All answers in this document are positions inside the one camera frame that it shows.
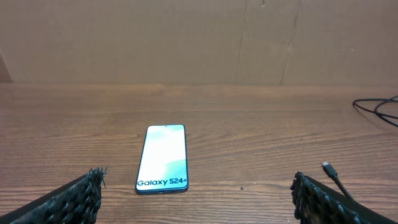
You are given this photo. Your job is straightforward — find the black USB-C charger cable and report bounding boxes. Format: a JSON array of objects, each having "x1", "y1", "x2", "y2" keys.
[{"x1": 321, "y1": 95, "x2": 398, "y2": 200}]

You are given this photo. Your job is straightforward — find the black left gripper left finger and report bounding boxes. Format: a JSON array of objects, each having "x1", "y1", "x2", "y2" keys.
[{"x1": 1, "y1": 167, "x2": 107, "y2": 224}]

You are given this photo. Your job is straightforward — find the Galaxy S24+ smartphone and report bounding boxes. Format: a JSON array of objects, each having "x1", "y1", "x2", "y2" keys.
[{"x1": 135, "y1": 124, "x2": 189, "y2": 195}]

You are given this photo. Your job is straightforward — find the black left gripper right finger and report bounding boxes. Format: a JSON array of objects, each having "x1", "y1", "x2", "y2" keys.
[{"x1": 290, "y1": 172, "x2": 397, "y2": 224}]

